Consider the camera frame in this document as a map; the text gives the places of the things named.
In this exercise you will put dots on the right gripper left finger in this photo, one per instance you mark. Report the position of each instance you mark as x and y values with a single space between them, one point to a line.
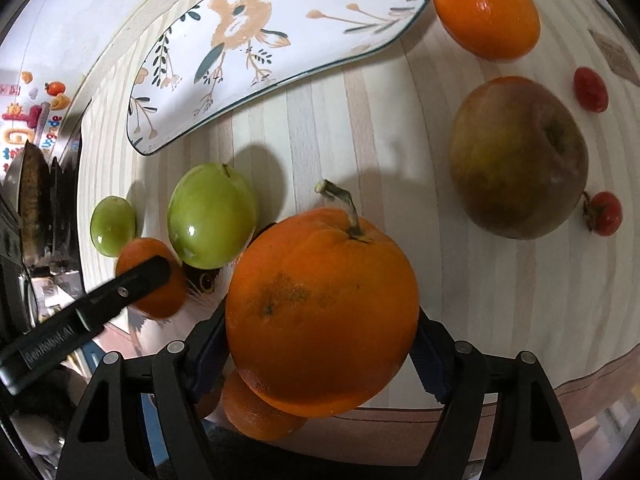
107 437

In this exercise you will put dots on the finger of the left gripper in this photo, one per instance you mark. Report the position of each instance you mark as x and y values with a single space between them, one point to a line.
47 345

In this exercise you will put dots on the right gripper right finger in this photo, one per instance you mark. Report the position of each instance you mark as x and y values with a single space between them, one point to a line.
529 439

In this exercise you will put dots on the small orange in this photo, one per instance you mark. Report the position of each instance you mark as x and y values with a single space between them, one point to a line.
254 417
169 298

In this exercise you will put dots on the large orange with stem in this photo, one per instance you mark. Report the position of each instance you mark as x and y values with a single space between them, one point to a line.
322 310

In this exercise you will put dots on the small green apple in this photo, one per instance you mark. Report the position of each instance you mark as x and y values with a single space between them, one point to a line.
113 224

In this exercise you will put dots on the large green apple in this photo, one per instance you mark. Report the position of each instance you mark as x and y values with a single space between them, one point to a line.
212 215

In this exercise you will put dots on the dark red apple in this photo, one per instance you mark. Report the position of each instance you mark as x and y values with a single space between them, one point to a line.
518 160

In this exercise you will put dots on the orange mandarin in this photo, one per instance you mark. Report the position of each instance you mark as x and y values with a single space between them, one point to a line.
496 30

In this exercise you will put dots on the metal wok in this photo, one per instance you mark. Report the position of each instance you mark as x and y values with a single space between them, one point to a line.
27 188

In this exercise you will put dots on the cherry tomato with stem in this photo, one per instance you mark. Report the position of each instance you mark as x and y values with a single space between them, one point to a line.
603 213

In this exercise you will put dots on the striped table mat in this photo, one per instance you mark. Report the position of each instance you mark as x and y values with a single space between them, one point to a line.
379 127

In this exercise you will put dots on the red cherry tomato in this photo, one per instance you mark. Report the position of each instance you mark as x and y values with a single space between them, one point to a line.
590 90

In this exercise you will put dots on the floral ceramic plate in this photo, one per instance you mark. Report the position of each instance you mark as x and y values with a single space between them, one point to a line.
220 54

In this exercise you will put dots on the brown label patch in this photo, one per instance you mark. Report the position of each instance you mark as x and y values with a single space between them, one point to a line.
616 57

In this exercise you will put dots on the colourful wall stickers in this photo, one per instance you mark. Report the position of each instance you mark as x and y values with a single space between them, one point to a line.
32 110

